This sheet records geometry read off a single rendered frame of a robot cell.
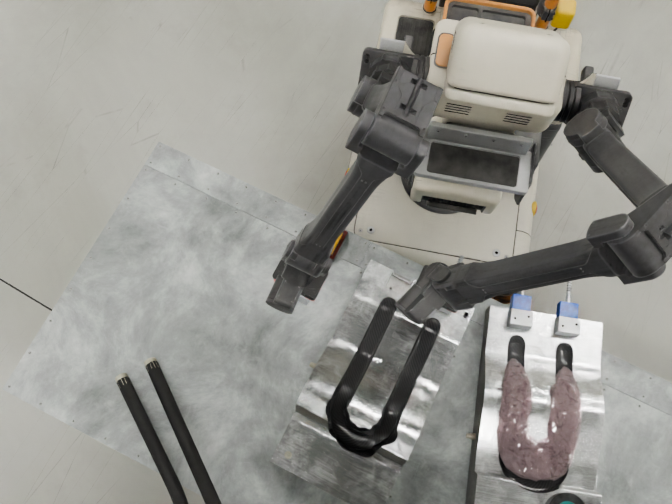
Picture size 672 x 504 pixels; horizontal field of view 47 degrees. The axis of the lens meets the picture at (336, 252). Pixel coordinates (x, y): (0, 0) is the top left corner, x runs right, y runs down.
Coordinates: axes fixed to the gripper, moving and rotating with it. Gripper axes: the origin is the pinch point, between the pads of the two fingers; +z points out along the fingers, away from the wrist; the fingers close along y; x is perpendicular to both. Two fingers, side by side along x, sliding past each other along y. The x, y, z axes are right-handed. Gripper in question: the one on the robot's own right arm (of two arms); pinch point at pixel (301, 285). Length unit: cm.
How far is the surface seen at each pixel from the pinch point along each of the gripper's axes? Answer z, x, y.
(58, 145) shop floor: 97, 27, -118
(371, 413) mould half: 1.3, -17.6, 25.7
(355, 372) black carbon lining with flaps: 5.1, -11.0, 18.8
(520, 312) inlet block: 7.1, 18.4, 45.9
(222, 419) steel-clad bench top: 14.6, -32.7, -3.5
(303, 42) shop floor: 98, 107, -59
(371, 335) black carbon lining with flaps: 7.2, -1.7, 18.2
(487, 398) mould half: 5.1, -3.0, 46.7
